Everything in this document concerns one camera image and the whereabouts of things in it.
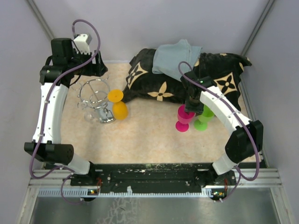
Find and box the grey slotted cable duct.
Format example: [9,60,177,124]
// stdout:
[37,186,226,198]

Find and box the green wine glass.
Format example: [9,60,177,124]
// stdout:
[194,105,214,131]

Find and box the black patterned blanket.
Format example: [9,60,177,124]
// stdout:
[122,49,252,110]

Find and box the light blue folded towel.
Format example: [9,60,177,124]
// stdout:
[152,39,202,81]

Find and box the orange wine glass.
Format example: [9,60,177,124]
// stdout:
[108,89,128,120]

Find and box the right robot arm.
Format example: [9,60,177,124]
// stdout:
[182,74,263,185]

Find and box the chrome wire glass rack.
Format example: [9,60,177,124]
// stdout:
[71,75,115,124]

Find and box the pink wine glass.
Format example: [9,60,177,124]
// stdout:
[175,105,195,132]

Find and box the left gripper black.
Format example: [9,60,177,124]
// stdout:
[68,48,107,77]

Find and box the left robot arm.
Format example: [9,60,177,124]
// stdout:
[24,34,107,185]

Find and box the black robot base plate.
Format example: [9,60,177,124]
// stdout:
[71,163,236,194]

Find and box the clear wine glass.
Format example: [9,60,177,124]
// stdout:
[77,101,99,123]

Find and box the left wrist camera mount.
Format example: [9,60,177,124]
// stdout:
[74,34,92,55]

